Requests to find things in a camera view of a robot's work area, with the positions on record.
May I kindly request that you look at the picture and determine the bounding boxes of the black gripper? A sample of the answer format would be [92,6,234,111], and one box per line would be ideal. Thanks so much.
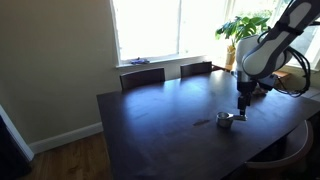
[237,81,256,115]

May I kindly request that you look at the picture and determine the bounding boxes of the large steel measuring cup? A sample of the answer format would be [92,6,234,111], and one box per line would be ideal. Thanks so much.
[216,112,247,128]

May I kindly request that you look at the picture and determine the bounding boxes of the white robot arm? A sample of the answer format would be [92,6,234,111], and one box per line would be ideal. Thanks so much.
[236,0,320,116]

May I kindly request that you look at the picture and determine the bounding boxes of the plastic bag of food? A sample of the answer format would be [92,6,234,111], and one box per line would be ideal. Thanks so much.
[252,86,268,96]

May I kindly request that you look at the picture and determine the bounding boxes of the dark wooden dining table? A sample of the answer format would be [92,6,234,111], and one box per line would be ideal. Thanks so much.
[97,71,320,180]

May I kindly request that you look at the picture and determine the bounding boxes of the dark chair far right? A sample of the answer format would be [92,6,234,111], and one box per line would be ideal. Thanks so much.
[180,62,212,78]

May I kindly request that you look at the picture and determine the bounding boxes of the dark chair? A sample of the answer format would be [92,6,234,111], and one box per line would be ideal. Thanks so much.
[180,62,212,78]
[120,68,165,90]

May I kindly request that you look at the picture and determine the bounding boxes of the yellow plant pot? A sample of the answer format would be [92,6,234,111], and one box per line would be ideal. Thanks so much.
[226,45,236,65]

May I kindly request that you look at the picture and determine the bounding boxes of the rounded wooden chair near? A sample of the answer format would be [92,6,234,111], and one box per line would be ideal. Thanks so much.
[245,121,314,180]

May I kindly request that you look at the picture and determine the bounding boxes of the green monstera plant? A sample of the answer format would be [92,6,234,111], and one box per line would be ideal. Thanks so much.
[215,16,268,46]

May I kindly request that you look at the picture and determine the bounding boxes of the dark chair far left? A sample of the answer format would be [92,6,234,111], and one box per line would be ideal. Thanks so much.
[120,68,165,90]

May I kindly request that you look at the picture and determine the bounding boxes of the purple item on windowsill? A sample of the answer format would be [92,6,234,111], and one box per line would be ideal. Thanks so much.
[130,58,150,65]

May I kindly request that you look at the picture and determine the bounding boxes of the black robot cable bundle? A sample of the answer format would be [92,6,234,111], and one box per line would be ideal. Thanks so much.
[256,26,312,98]

